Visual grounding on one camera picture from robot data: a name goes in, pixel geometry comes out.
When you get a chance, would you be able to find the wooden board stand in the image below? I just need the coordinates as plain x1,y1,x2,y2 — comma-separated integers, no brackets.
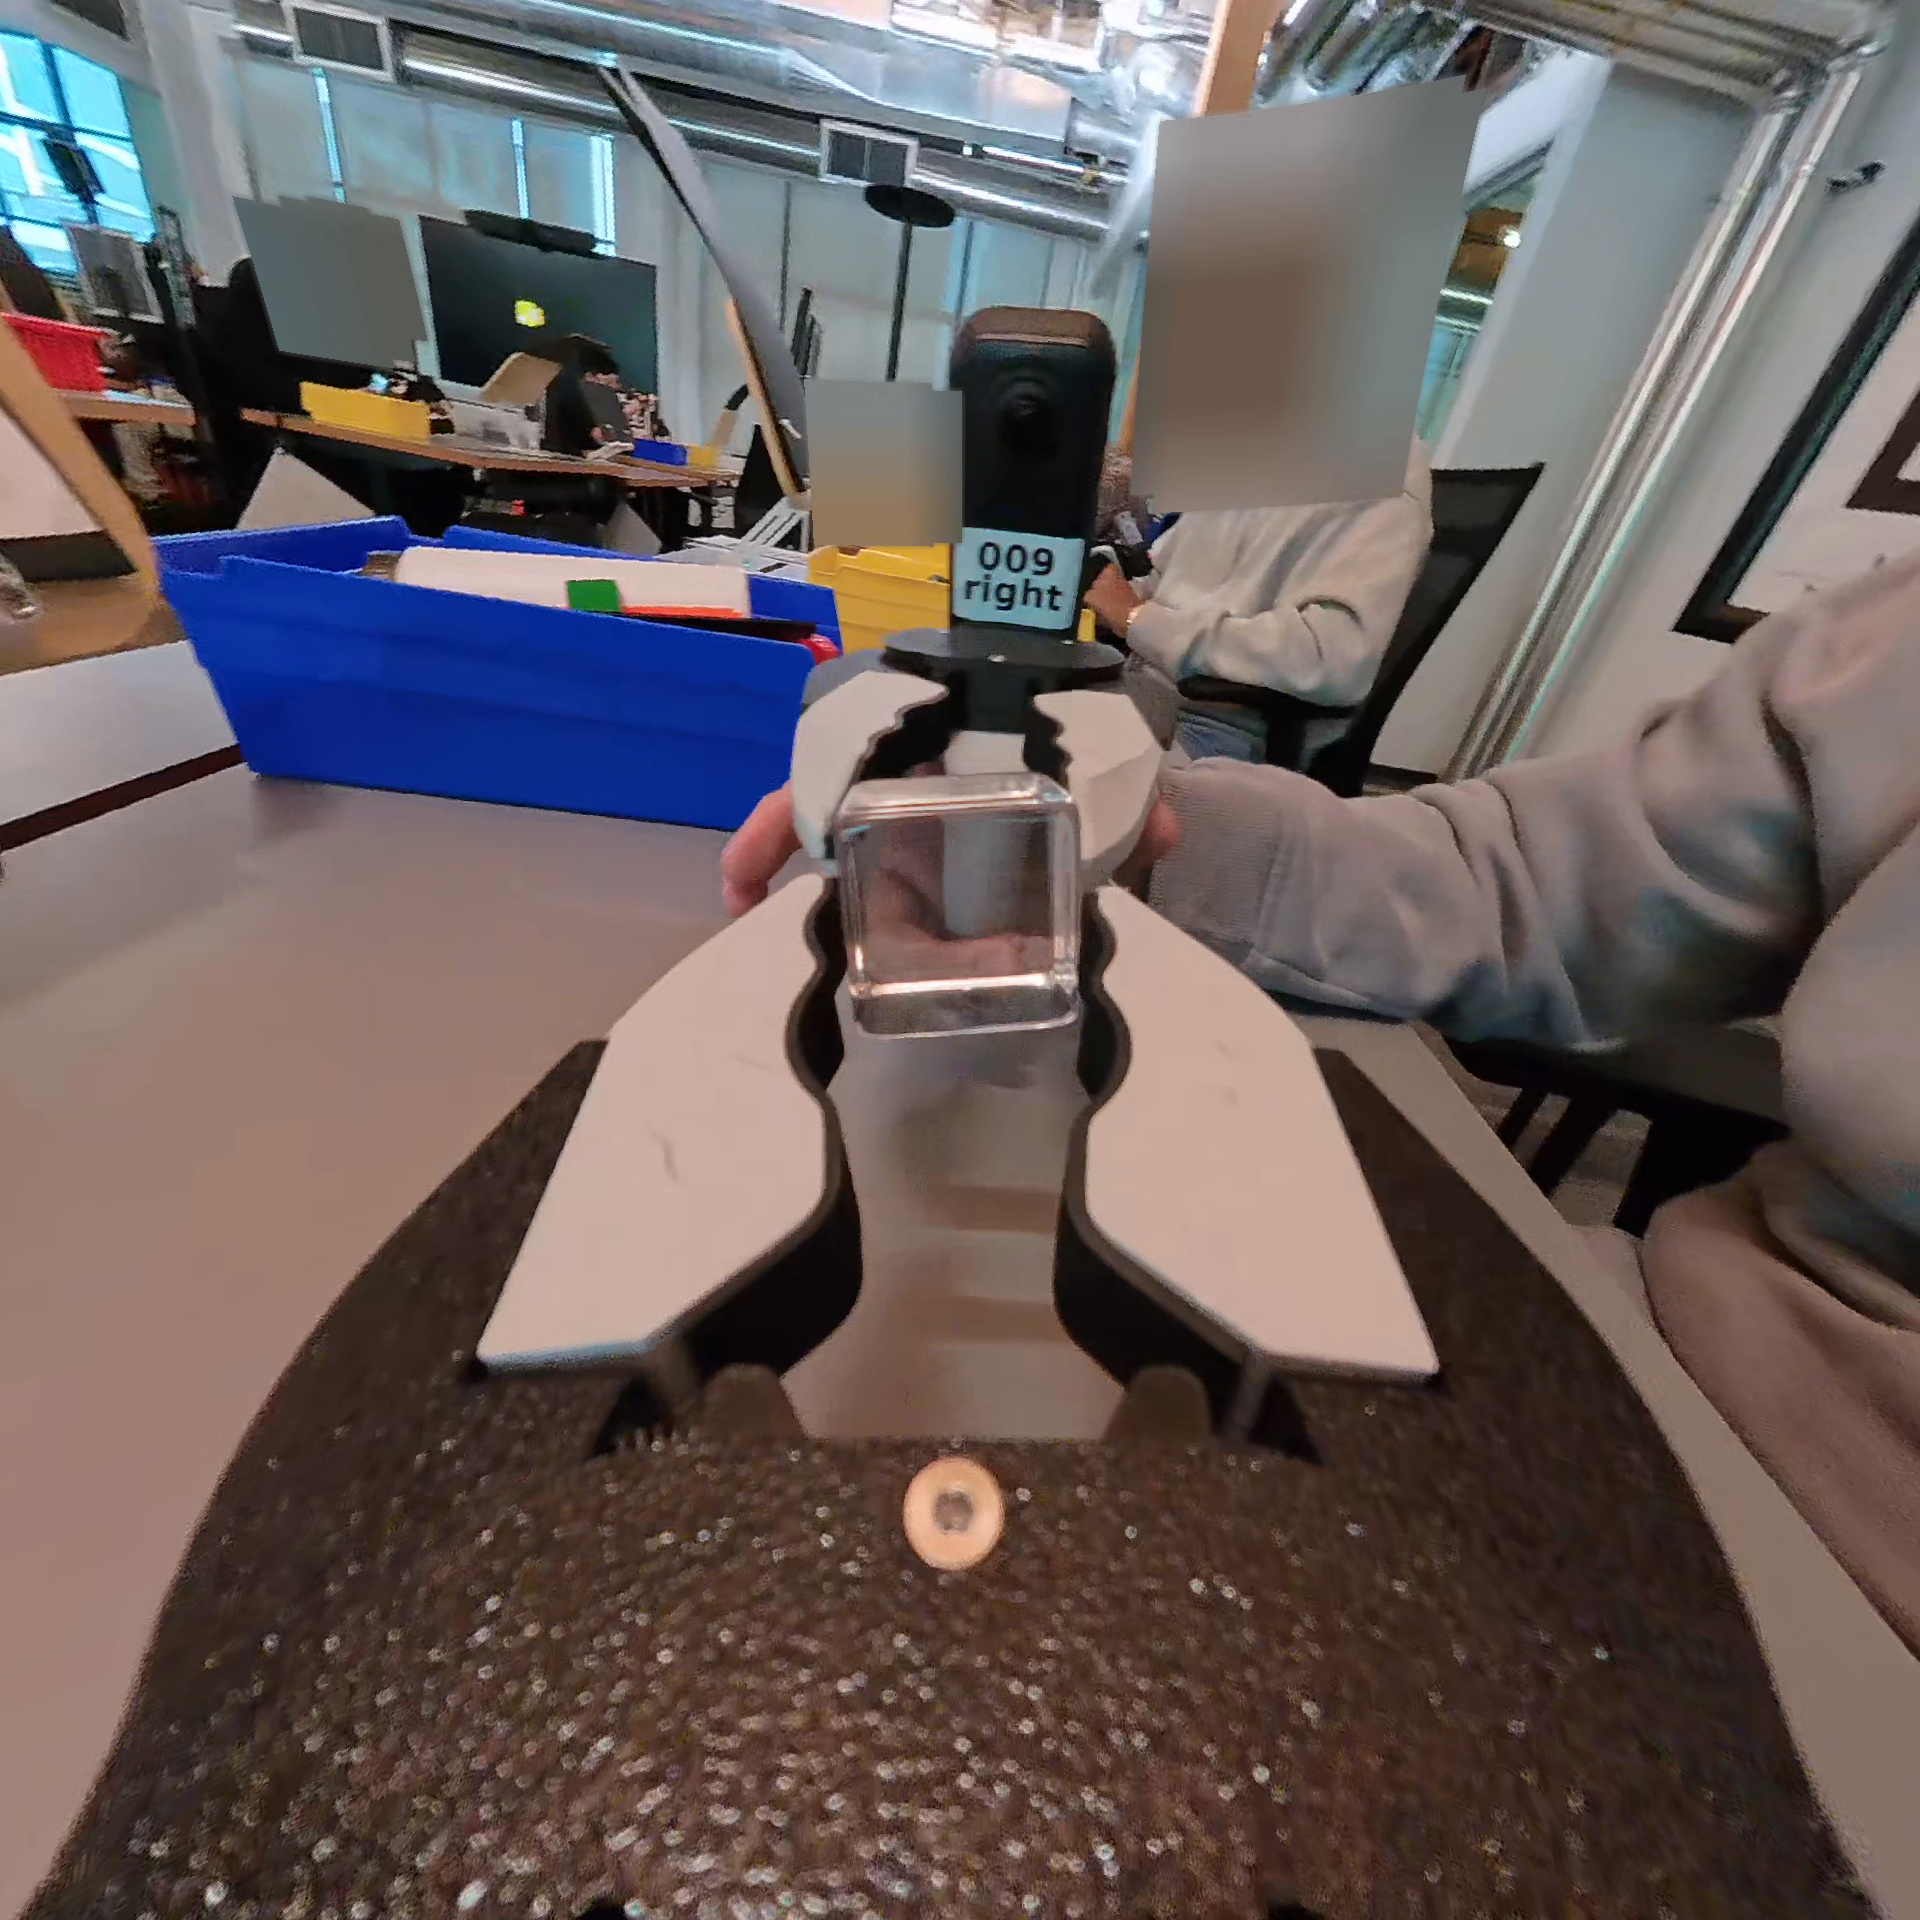
599,67,816,497

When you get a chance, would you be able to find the background wooden desk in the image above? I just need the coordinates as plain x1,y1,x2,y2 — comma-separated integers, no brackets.
240,408,747,489

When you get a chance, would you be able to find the red plastic bin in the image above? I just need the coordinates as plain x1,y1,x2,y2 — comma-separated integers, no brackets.
0,312,112,395

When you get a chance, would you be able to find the wooden document stand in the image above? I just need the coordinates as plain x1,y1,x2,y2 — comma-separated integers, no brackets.
0,321,194,675

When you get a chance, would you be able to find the grey desk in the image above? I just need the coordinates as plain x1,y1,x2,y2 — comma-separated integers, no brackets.
0,638,1920,1920

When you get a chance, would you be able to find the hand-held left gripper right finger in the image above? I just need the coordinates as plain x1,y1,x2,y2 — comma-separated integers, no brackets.
1053,886,1444,1389

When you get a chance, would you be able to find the black monitor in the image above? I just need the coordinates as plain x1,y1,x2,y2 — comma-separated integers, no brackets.
420,216,658,395

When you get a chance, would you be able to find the person's right hand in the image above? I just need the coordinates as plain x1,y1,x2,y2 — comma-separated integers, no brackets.
719,788,1184,976

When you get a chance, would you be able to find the black mesh office chair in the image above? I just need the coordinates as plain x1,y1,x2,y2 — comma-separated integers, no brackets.
1184,463,1546,800

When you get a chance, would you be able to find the clear acrylic cube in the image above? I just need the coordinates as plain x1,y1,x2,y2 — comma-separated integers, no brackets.
832,772,1087,1043

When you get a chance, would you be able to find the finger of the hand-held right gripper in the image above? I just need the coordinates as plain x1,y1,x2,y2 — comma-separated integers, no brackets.
791,656,951,879
1030,685,1165,890

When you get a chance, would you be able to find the white tube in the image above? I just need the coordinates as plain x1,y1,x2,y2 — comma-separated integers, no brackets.
364,547,754,614

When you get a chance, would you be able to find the blue plastic bin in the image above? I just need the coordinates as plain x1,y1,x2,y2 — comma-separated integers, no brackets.
160,518,845,830

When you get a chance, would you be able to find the silver vertical pipe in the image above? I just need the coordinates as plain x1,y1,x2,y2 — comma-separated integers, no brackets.
1450,59,1852,784

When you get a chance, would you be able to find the thin black stand pole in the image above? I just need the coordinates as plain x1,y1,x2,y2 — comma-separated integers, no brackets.
859,186,957,388

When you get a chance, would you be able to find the large yellow plastic bin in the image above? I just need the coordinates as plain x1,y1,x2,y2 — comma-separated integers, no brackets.
809,544,965,656

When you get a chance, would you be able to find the person's black chair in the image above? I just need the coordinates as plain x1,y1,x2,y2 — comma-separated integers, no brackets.
1447,1028,1792,1242

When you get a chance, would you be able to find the person's right forearm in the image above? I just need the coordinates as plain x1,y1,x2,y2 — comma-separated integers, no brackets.
1149,554,1920,1051

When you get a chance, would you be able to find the black framed wall board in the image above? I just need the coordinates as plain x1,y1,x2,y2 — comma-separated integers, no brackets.
1675,264,1920,646

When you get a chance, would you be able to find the person's leg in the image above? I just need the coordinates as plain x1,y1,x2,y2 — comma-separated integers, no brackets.
1639,1155,1920,1652

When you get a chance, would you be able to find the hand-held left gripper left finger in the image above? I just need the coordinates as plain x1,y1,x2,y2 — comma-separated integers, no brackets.
476,875,869,1380

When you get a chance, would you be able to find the person's grey sweater torso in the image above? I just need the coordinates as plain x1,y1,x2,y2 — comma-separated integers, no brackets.
1775,840,1920,1204

